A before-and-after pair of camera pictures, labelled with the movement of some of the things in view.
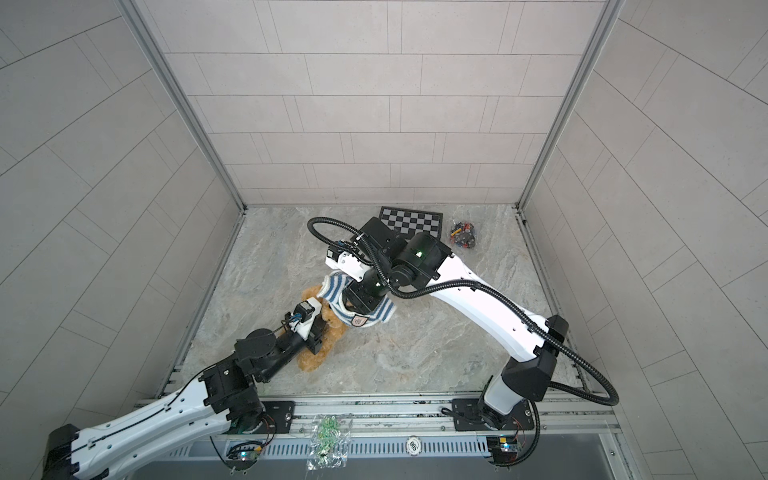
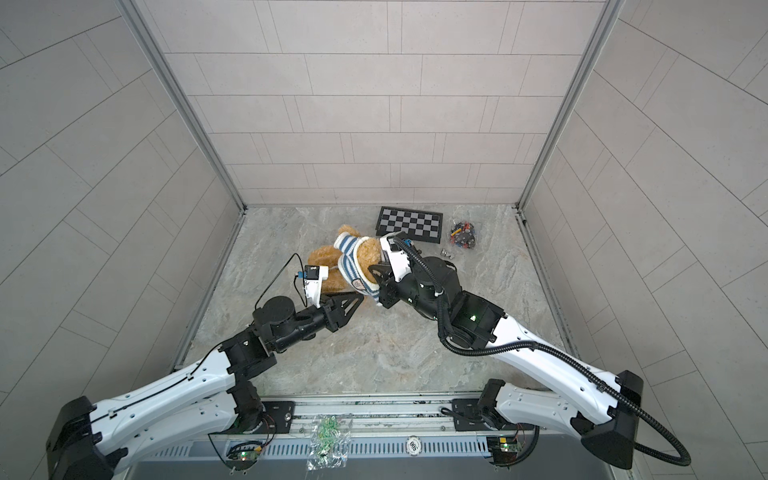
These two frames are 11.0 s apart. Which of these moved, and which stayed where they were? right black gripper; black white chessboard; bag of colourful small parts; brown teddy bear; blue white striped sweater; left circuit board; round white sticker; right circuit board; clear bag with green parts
Moved: blue white striped sweater; brown teddy bear; right black gripper
Stayed: right circuit board; black white chessboard; round white sticker; clear bag with green parts; bag of colourful small parts; left circuit board
